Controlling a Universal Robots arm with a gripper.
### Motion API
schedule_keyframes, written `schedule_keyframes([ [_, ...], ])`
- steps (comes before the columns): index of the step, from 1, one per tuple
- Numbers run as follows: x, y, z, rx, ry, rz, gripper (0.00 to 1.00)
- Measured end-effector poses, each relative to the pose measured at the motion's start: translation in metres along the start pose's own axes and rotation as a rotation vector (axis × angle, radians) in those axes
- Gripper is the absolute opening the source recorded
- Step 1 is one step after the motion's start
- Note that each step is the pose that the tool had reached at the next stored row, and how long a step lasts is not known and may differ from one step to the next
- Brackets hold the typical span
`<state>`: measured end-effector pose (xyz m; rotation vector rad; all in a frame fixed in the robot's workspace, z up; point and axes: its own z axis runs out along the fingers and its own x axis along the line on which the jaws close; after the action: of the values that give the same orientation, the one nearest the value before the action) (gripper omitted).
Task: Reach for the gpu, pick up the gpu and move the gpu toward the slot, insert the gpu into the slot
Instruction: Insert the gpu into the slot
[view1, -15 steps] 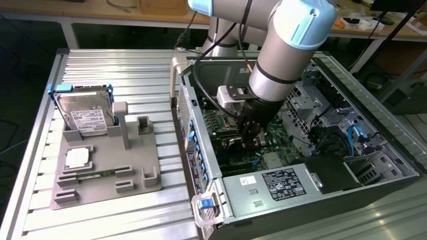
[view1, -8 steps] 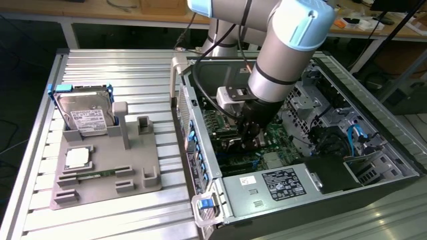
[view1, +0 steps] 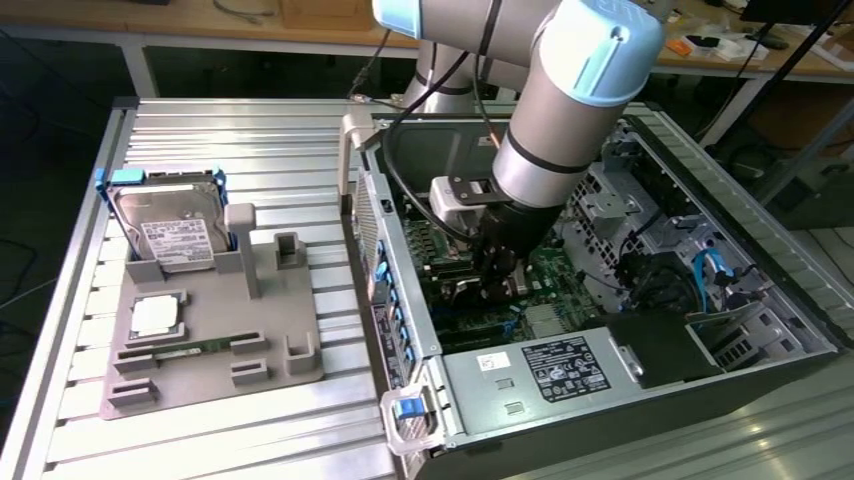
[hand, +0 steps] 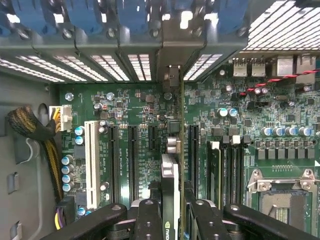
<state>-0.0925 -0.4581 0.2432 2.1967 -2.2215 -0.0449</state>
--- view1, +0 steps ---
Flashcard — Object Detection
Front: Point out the Nvidia Quadro graphics card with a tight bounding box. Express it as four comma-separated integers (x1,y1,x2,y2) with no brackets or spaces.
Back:
433,269,530,308

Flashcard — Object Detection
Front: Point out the grey plastic parts rack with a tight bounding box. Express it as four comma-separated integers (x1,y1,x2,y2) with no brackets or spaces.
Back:
99,202,327,422

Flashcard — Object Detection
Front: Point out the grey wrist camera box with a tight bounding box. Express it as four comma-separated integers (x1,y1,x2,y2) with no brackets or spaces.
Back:
429,175,501,235

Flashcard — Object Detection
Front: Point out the hard disk drive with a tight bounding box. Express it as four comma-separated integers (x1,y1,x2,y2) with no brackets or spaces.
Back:
94,166,234,274

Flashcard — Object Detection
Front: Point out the green motherboard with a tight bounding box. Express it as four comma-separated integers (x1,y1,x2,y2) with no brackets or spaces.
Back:
399,214,606,352

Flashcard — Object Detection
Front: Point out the black hanging cable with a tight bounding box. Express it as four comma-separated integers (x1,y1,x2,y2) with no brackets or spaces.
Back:
346,28,397,104

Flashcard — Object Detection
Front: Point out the green RAM stick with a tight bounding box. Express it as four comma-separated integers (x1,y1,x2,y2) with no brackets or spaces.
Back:
155,337,237,359

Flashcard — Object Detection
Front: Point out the silver CPU chip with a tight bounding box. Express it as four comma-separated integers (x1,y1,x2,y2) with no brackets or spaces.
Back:
129,296,185,337

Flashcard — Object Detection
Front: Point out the grey power supply unit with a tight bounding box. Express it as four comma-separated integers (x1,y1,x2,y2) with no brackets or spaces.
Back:
438,327,648,437

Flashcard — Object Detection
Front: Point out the blue case release latch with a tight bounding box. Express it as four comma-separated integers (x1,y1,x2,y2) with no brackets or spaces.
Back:
393,396,425,423

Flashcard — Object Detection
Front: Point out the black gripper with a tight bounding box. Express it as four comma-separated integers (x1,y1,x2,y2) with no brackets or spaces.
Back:
470,199,569,305

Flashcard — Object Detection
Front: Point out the blue SATA wire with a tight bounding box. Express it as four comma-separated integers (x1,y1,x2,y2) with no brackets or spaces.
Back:
692,239,740,314

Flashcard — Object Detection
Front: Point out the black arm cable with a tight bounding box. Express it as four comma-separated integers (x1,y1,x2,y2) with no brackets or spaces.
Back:
381,0,506,251

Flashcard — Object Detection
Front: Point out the grey open PC case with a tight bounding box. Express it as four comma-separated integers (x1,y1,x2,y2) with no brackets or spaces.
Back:
338,102,854,480

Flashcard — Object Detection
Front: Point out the wooden desk white frame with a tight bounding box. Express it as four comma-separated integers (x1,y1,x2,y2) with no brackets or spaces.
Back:
0,0,429,99
650,0,854,147

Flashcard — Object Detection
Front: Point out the black stand pole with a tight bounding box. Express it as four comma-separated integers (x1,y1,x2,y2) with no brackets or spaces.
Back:
693,0,850,146

